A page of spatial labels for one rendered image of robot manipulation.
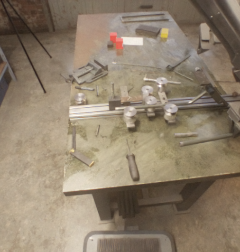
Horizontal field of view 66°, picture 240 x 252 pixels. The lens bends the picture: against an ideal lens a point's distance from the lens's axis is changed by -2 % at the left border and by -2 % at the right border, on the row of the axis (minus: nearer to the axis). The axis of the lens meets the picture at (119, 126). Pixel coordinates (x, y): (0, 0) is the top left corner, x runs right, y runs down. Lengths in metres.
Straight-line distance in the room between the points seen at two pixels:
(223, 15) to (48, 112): 1.99
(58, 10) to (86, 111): 3.14
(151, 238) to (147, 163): 0.64
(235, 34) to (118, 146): 0.51
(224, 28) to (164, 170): 0.47
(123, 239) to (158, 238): 0.20
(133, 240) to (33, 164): 1.08
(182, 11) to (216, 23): 3.71
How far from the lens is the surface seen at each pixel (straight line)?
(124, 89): 0.89
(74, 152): 0.72
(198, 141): 0.61
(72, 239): 1.55
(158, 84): 0.89
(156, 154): 0.73
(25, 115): 2.28
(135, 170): 0.66
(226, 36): 0.43
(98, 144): 0.74
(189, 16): 4.20
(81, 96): 0.87
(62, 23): 3.91
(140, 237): 1.25
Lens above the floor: 1.49
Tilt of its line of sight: 51 degrees down
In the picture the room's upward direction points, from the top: straight up
